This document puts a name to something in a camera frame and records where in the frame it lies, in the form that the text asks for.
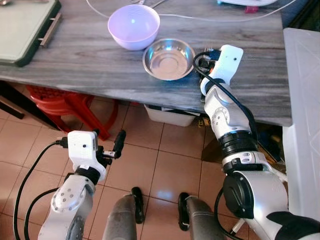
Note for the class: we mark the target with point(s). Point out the stainless steel bowl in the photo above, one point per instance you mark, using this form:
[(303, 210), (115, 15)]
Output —
[(169, 61)]

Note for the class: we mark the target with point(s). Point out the red plastic stool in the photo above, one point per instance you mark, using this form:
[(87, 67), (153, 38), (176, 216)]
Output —
[(70, 102)]

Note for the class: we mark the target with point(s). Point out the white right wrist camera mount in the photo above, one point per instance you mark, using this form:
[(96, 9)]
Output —
[(229, 62)]

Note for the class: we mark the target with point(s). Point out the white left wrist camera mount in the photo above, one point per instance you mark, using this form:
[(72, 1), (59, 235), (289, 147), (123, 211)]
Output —
[(82, 147)]

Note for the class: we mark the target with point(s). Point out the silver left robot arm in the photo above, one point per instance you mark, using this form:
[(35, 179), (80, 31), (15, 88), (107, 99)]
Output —
[(67, 205)]

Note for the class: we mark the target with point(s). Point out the grey robot leg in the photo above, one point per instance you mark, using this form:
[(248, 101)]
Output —
[(120, 220), (202, 220)]

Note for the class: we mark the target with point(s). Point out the dark wooden bar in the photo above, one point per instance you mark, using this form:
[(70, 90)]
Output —
[(10, 102)]

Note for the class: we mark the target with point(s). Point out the lilac plastic bowl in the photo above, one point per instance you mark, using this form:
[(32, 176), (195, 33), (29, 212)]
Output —
[(134, 27)]

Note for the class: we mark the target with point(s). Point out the white appliance with blue edge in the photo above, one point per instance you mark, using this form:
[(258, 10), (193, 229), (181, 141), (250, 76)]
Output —
[(247, 2)]

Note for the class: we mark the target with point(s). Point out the grey left robot leg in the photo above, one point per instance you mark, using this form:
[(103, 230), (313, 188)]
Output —
[(120, 220)]

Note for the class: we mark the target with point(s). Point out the grey right robot leg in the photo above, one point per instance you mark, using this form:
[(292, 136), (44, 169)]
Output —
[(202, 220)]

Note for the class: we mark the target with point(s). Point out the pink small object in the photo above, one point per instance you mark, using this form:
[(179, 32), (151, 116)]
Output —
[(251, 9)]

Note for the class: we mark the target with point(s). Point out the white plastic bin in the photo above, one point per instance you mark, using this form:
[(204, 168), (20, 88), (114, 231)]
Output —
[(170, 116)]

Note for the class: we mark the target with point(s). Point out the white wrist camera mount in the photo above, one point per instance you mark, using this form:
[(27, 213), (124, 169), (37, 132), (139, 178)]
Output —
[(82, 147), (229, 62)]

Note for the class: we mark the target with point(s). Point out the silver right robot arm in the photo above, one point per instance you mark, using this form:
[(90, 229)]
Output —
[(260, 190)]

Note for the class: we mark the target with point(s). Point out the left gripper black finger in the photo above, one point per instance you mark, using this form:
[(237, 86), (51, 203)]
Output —
[(120, 142)]

